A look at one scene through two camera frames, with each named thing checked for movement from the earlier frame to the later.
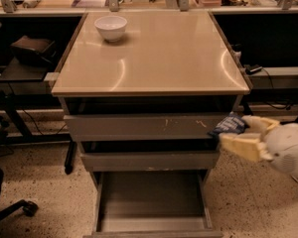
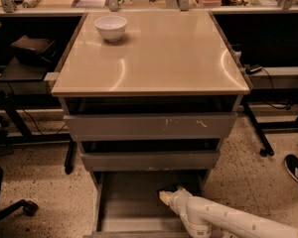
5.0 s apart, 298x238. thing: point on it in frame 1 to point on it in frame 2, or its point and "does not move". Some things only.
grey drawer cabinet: x=142 y=108 does not move
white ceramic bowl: x=111 y=28 does not move
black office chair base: x=28 y=207 does not move
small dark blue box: x=232 y=123 to x=170 y=187
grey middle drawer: x=150 y=161 does not move
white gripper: x=287 y=147 to x=178 y=199
